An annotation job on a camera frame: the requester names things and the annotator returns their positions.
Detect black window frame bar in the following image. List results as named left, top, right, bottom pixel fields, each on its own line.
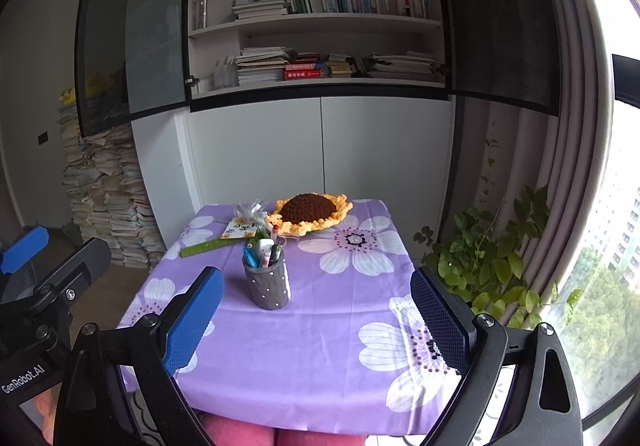
left=611, top=54, right=640, bottom=105

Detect purple floral tablecloth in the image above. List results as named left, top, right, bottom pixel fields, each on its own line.
left=116, top=199, right=464, bottom=437

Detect stacks of books and magazines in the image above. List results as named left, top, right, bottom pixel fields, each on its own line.
left=235, top=46, right=439, bottom=86

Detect small stack of white books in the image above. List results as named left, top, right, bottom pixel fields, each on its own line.
left=231, top=0, right=291, bottom=22

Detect large glass window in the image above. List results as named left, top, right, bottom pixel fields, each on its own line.
left=555, top=0, right=640, bottom=432

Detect clear plastic organizer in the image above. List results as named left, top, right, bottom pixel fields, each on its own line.
left=197, top=57, right=239, bottom=92

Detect grey fabric pen holder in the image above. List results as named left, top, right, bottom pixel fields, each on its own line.
left=242, top=246, right=292, bottom=311

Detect person's pink trousers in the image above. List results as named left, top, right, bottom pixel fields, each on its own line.
left=200, top=413, right=369, bottom=446

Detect tall pile of old books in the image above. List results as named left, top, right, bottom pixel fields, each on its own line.
left=57, top=104, right=169, bottom=272

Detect green potted plant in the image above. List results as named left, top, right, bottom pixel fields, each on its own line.
left=414, top=136, right=584, bottom=330

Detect crochet sunflower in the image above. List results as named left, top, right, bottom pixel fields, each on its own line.
left=180, top=192, right=354, bottom=258

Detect glass bookcase door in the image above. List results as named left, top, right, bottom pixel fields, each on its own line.
left=75, top=0, right=196, bottom=138
left=427, top=0, right=562, bottom=117

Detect white bookcase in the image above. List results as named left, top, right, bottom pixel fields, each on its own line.
left=132, top=0, right=459, bottom=247

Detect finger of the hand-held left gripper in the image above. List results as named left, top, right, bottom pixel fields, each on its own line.
left=0, top=225, right=50, bottom=304
left=32, top=237, right=112, bottom=322

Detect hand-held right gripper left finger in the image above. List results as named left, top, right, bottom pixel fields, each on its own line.
left=52, top=266, right=225, bottom=446

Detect bunch of assorted pens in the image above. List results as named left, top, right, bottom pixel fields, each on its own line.
left=242, top=223, right=287, bottom=270

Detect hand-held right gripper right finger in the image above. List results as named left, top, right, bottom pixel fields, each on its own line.
left=410, top=265, right=584, bottom=446

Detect pale pink curtain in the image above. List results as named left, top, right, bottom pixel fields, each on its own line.
left=452, top=0, right=616, bottom=307

